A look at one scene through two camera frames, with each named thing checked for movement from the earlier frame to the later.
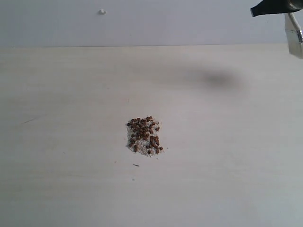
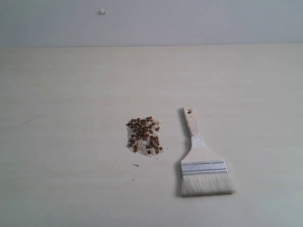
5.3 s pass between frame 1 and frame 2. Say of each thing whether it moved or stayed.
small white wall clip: stayed
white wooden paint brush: moved
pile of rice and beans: stayed
